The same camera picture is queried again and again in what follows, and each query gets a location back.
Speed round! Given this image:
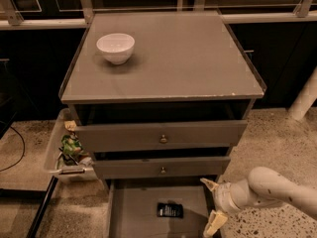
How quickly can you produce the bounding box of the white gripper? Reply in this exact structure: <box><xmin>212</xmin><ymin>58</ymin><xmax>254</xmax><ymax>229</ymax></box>
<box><xmin>200</xmin><ymin>178</ymin><xmax>240</xmax><ymax>238</ymax></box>

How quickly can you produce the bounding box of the dark blue rxbar wrapper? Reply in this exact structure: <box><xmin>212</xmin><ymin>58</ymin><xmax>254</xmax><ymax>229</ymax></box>
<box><xmin>157</xmin><ymin>203</ymin><xmax>183</xmax><ymax>218</ymax></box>

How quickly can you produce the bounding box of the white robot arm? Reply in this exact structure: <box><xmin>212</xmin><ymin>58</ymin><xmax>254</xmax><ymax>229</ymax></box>
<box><xmin>207</xmin><ymin>69</ymin><xmax>317</xmax><ymax>238</ymax></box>

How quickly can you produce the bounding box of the grey middle drawer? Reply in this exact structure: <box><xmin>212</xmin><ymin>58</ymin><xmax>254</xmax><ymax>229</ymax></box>
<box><xmin>93</xmin><ymin>157</ymin><xmax>230</xmax><ymax>179</ymax></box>

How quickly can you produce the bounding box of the grey drawer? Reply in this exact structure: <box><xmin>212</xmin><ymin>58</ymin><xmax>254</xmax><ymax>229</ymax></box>
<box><xmin>75</xmin><ymin>120</ymin><xmax>247</xmax><ymax>152</ymax></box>
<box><xmin>104</xmin><ymin>178</ymin><xmax>215</xmax><ymax>238</ymax></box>
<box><xmin>93</xmin><ymin>157</ymin><xmax>230</xmax><ymax>179</ymax></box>

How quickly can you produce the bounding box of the grey top drawer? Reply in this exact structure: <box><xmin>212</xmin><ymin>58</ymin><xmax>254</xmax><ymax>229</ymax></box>
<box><xmin>75</xmin><ymin>120</ymin><xmax>247</xmax><ymax>152</ymax></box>

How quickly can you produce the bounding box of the grey bottom drawer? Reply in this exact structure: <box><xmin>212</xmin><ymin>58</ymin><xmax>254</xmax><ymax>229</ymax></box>
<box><xmin>104</xmin><ymin>178</ymin><xmax>215</xmax><ymax>238</ymax></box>

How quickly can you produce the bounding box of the grey drawer cabinet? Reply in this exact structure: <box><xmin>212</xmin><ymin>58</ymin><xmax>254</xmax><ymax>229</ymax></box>
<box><xmin>58</xmin><ymin>11</ymin><xmax>267</xmax><ymax>183</ymax></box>

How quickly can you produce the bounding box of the clear plastic storage bin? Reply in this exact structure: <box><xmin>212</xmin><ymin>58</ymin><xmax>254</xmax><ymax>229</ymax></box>
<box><xmin>44</xmin><ymin>108</ymin><xmax>97</xmax><ymax>182</ymax></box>

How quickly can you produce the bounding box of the green snack bag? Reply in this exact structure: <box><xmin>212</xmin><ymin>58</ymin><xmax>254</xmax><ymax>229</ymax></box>
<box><xmin>61</xmin><ymin>135</ymin><xmax>83</xmax><ymax>156</ymax></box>

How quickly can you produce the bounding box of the tan snack packet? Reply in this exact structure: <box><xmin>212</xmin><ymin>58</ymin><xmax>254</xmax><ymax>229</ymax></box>
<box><xmin>64</xmin><ymin>121</ymin><xmax>76</xmax><ymax>132</ymax></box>

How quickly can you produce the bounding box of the black floor bar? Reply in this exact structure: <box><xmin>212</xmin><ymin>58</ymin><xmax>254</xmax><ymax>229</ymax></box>
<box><xmin>26</xmin><ymin>177</ymin><xmax>58</xmax><ymax>238</ymax></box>

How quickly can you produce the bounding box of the white ceramic bowl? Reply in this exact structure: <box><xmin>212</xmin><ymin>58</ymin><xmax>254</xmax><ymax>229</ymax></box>
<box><xmin>96</xmin><ymin>33</ymin><xmax>135</xmax><ymax>64</ymax></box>

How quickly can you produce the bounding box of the white horizontal rail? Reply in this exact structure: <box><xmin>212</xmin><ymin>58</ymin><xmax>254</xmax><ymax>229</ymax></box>
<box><xmin>0</xmin><ymin>10</ymin><xmax>317</xmax><ymax>31</ymax></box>

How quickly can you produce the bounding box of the black floor cable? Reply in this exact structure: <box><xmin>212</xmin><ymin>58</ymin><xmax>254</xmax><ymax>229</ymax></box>
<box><xmin>0</xmin><ymin>120</ymin><xmax>26</xmax><ymax>173</ymax></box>

